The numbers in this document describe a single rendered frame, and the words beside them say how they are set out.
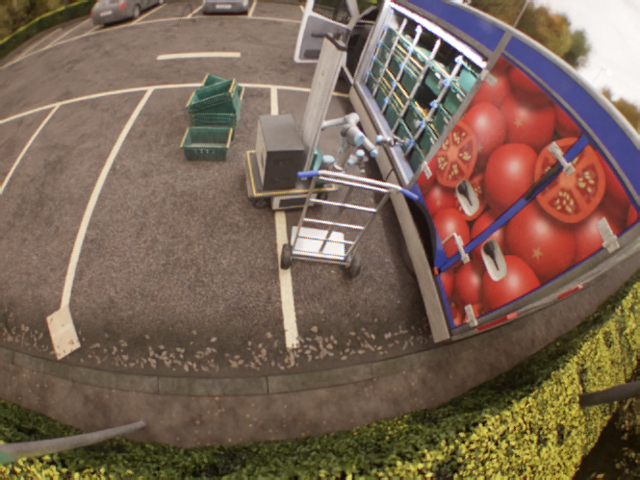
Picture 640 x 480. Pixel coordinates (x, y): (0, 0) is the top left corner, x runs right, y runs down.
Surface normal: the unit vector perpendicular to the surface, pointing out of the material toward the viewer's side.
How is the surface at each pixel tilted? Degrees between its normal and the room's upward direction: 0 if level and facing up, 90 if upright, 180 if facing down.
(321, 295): 0
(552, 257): 90
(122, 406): 6
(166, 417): 7
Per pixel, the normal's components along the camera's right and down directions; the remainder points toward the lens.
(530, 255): -0.96, 0.00
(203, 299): 0.23, -0.51
